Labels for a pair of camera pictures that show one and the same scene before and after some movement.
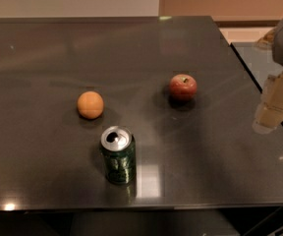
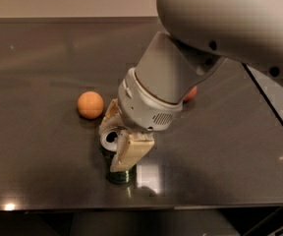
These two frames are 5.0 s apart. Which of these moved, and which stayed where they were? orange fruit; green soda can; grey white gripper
Moved: grey white gripper
Stayed: orange fruit; green soda can
